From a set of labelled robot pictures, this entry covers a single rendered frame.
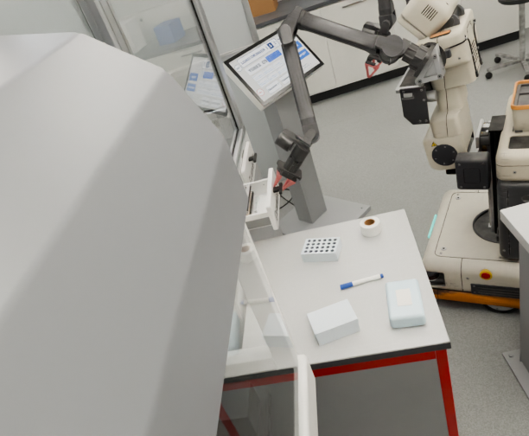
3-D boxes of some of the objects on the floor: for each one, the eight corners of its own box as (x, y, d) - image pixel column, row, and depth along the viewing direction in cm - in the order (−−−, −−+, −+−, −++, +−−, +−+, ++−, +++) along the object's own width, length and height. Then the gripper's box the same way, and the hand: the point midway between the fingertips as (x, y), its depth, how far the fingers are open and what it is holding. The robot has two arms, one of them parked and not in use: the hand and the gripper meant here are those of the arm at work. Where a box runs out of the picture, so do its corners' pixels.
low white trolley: (428, 344, 217) (404, 208, 176) (469, 486, 166) (450, 341, 125) (302, 364, 229) (252, 241, 188) (305, 503, 178) (239, 375, 137)
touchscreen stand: (371, 209, 312) (337, 55, 257) (329, 252, 290) (283, 93, 235) (312, 195, 346) (270, 57, 291) (270, 233, 324) (219, 90, 269)
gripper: (284, 155, 177) (265, 188, 185) (309, 167, 179) (289, 198, 187) (284, 147, 183) (266, 178, 191) (309, 158, 185) (289, 189, 193)
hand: (278, 187), depth 189 cm, fingers open, 3 cm apart
